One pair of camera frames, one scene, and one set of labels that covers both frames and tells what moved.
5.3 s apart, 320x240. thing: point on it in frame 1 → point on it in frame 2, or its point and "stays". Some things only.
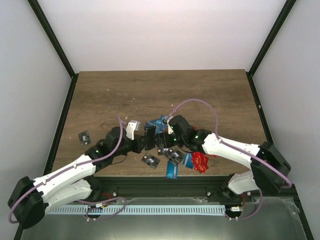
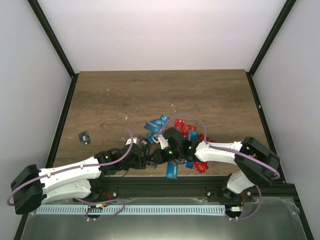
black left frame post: (36, 8) stays
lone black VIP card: (84, 138) stays
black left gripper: (140, 145) → (141, 162)
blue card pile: (159, 124) stays
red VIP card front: (200, 161) stays
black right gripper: (161, 135) → (161, 159)
